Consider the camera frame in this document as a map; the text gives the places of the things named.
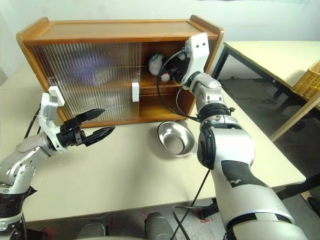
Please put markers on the ribbed clear sliding door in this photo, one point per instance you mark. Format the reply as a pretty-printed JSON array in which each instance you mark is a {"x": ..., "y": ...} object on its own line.
[
  {"x": 37, "y": 65},
  {"x": 135, "y": 65}
]

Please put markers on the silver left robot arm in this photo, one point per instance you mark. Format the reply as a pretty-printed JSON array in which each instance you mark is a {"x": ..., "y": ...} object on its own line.
[{"x": 22, "y": 160}]

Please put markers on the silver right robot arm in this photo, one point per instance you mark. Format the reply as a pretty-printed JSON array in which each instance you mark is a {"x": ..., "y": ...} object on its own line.
[{"x": 235, "y": 155}]

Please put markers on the yellow wicker basket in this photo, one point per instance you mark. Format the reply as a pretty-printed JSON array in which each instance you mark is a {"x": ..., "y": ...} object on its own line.
[{"x": 308, "y": 80}]

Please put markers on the black table leg frame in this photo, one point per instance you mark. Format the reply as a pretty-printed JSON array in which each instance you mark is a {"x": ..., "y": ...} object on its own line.
[{"x": 300, "y": 186}]

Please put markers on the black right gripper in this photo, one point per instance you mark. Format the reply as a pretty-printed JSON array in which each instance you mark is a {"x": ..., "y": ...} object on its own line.
[{"x": 178, "y": 70}]

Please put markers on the wooden cabinet with shelf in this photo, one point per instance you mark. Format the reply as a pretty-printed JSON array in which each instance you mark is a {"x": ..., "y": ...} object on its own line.
[{"x": 112, "y": 30}]

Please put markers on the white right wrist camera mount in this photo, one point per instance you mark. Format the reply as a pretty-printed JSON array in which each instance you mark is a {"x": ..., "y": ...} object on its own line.
[{"x": 198, "y": 52}]

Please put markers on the white red green plush toy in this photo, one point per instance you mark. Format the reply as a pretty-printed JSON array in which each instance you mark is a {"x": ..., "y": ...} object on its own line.
[{"x": 155, "y": 63}]

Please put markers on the beige table with black frame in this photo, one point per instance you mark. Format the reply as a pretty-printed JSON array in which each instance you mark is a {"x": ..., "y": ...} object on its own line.
[{"x": 265, "y": 57}]

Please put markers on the round metal bowl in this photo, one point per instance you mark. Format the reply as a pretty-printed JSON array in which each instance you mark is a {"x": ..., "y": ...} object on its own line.
[{"x": 175, "y": 140}]

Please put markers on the purple tissue pack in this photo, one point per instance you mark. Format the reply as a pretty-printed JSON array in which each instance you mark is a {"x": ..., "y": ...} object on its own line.
[{"x": 92, "y": 67}]

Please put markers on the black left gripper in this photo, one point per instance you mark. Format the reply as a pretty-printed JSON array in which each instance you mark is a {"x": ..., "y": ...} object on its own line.
[{"x": 70, "y": 135}]

